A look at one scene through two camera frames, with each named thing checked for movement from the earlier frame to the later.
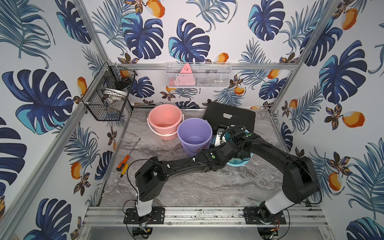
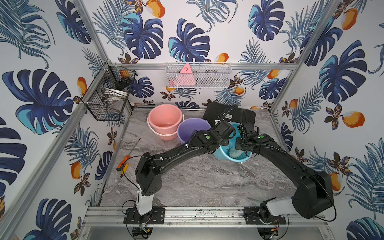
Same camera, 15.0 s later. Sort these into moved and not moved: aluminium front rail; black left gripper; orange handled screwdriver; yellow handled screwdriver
Moved: black left gripper
Not moved: orange handled screwdriver; aluminium front rail; yellow handled screwdriver
